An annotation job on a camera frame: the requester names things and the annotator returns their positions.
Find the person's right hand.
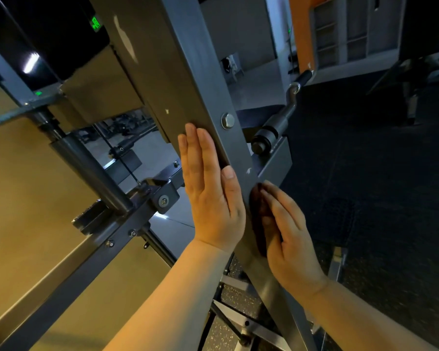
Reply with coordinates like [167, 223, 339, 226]
[259, 180, 329, 301]

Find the person's left hand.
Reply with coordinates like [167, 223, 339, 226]
[178, 123, 246, 253]

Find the person's left forearm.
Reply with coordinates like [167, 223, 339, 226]
[104, 239, 235, 351]

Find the person's right forearm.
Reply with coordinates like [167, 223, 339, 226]
[304, 279, 439, 351]

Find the grey machine foot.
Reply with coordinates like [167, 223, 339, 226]
[327, 246, 348, 283]

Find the grey steel upright beam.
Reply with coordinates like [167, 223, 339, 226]
[88, 0, 317, 351]

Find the background chair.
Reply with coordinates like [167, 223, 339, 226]
[221, 54, 244, 83]

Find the chrome guide cylinder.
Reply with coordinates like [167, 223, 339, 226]
[49, 135, 135, 216]

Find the orange pillar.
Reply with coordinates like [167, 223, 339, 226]
[288, 0, 317, 73]

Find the black glossy panel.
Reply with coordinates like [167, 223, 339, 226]
[0, 0, 110, 92]

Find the grey textured cross bar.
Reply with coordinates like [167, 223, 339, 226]
[0, 93, 64, 130]

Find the grey shelf unit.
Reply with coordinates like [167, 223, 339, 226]
[313, 0, 403, 70]

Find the dark gym machine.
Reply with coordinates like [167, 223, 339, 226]
[366, 0, 439, 125]

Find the grey handle bracket plate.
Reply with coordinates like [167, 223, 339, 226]
[241, 137, 293, 184]

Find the grey pulley bracket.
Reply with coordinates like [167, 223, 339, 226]
[148, 181, 180, 215]

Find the thin black cable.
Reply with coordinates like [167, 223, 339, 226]
[93, 124, 143, 187]

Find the black and chrome handle bar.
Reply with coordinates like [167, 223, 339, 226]
[250, 69, 315, 156]

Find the light grey base frame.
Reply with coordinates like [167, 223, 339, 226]
[210, 274, 290, 351]

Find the grey diagonal frame bar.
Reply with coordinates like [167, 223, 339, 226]
[0, 162, 185, 351]

